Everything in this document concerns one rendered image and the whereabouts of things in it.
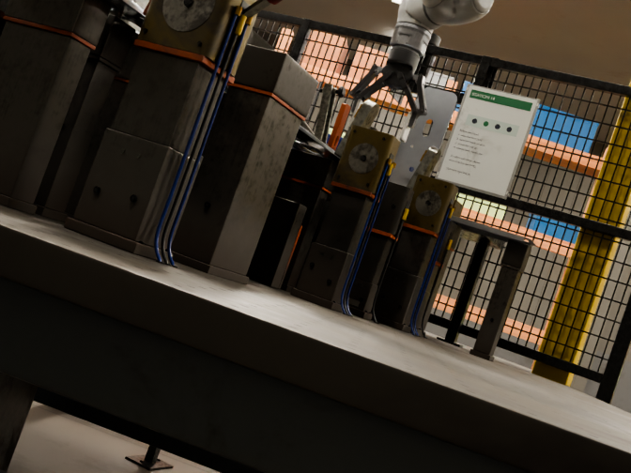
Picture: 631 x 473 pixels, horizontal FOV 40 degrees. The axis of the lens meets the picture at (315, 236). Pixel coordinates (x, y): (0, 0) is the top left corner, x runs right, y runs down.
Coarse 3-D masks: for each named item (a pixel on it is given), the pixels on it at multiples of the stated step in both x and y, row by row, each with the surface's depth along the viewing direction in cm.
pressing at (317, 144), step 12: (108, 0) 115; (120, 0) 113; (120, 12) 120; (132, 12) 117; (300, 132) 167; (300, 144) 182; (312, 144) 176; (324, 144) 167; (324, 156) 187; (336, 156) 173
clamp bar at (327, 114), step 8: (320, 88) 219; (328, 88) 217; (336, 88) 218; (344, 88) 217; (328, 96) 216; (344, 96) 217; (320, 104) 217; (328, 104) 216; (320, 112) 216; (328, 112) 219; (320, 120) 216; (328, 120) 218; (320, 128) 216; (328, 128) 218; (320, 136) 215
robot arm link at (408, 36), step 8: (400, 24) 210; (408, 24) 208; (400, 32) 209; (408, 32) 208; (416, 32) 208; (424, 32) 209; (392, 40) 210; (400, 40) 209; (408, 40) 208; (416, 40) 208; (424, 40) 210; (408, 48) 209; (416, 48) 209; (424, 48) 211
